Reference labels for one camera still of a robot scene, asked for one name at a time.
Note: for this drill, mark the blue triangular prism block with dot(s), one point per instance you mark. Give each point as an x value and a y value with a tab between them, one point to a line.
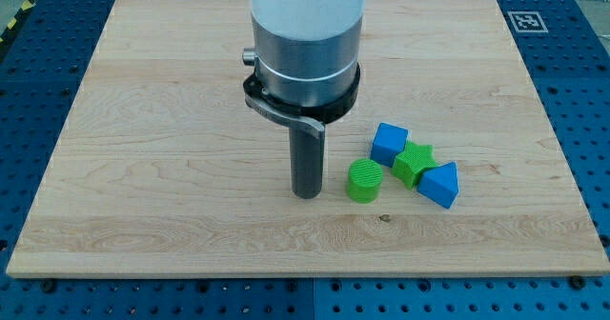
440	184

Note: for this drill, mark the green star block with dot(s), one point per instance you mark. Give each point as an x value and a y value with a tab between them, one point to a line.
412	162

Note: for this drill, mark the yellow black hazard tape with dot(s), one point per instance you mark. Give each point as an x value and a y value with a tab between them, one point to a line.
17	22

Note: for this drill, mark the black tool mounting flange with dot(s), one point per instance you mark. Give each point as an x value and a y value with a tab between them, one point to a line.
311	120

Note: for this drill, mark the blue cube block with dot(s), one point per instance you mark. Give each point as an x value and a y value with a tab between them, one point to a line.
388	142

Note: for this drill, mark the light wooden board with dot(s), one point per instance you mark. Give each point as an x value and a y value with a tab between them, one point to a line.
161	170

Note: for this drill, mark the green cylinder block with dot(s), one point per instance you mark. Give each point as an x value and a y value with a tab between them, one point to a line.
364	179

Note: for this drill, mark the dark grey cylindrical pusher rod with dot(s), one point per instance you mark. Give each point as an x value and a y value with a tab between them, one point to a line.
307	155

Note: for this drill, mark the black white fiducial marker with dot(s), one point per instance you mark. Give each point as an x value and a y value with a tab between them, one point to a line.
527	21

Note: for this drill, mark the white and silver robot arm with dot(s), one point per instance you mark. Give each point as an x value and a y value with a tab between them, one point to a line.
306	75

